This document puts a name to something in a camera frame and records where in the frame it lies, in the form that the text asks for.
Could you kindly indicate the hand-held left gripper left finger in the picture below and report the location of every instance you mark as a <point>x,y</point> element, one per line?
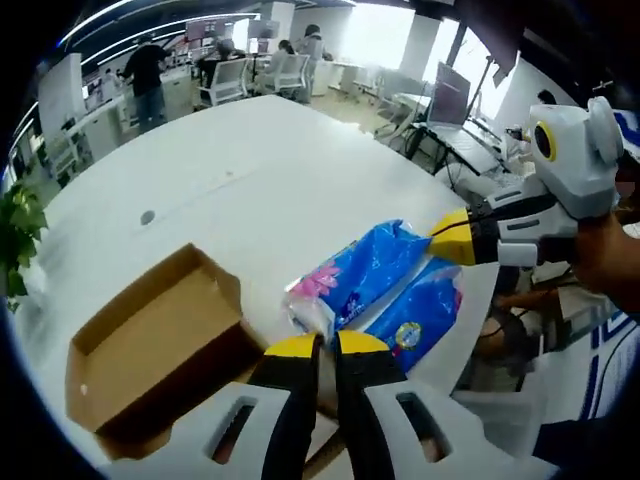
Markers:
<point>225,435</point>

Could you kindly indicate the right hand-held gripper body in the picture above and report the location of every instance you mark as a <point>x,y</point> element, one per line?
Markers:
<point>580,160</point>

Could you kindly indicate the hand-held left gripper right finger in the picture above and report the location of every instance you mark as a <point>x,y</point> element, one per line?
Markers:
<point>400,440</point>

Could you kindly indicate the blue wet wipes pack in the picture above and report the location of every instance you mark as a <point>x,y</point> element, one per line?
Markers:
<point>425,310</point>

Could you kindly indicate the brown cardboard shoe box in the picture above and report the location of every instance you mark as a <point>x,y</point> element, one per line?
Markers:
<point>160,325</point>

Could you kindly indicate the blue flowered tissue pack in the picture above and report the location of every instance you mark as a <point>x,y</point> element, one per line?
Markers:
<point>365,265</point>

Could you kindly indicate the person's right hand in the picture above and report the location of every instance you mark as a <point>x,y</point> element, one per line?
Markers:
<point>610,255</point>

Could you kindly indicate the black laptop stand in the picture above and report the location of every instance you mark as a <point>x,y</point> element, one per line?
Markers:
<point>415,145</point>

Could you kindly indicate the open laptop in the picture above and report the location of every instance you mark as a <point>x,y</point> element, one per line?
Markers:
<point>450,95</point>

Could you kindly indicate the white table socket panel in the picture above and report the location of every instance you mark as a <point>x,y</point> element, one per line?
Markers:
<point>147,217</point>

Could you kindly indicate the white office chair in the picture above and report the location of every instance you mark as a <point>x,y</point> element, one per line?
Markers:
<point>225,82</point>
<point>292,75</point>

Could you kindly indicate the potted green plant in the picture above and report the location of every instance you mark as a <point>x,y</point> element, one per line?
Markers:
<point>20,225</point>

